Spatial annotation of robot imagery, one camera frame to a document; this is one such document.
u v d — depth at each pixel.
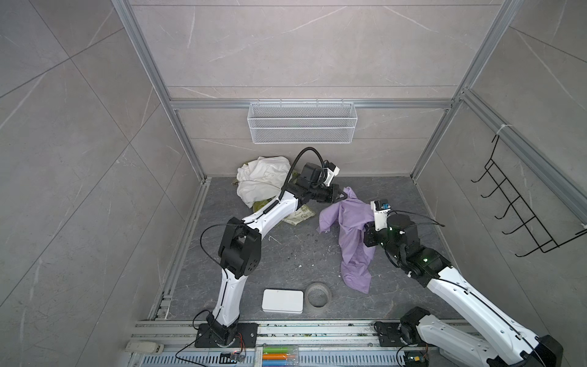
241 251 0.53
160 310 0.81
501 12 0.70
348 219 0.76
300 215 1.04
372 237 0.66
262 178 1.03
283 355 0.69
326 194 0.77
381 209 0.64
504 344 0.40
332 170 0.79
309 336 0.75
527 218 0.63
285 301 0.77
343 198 0.82
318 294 0.82
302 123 1.01
